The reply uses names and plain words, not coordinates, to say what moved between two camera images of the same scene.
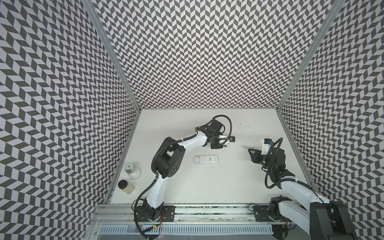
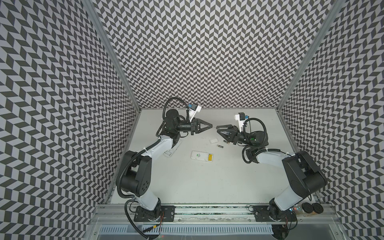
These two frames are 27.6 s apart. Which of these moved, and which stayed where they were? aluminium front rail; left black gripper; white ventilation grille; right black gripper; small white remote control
Moved: left black gripper; small white remote control; right black gripper
Stayed: aluminium front rail; white ventilation grille
